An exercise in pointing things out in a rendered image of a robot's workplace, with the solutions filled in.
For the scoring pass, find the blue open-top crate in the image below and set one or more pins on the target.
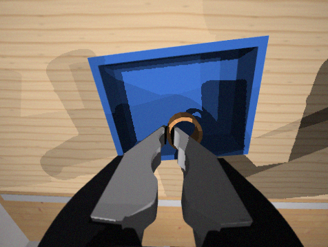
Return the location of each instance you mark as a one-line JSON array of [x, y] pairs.
[[140, 91]]

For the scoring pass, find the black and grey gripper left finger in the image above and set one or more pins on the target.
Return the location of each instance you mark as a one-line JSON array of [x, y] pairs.
[[124, 194]]

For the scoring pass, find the bronze bushing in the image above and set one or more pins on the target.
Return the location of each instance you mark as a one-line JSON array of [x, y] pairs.
[[184, 116]]

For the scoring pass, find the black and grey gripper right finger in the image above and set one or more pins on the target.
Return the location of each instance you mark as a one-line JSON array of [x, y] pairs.
[[215, 196]]

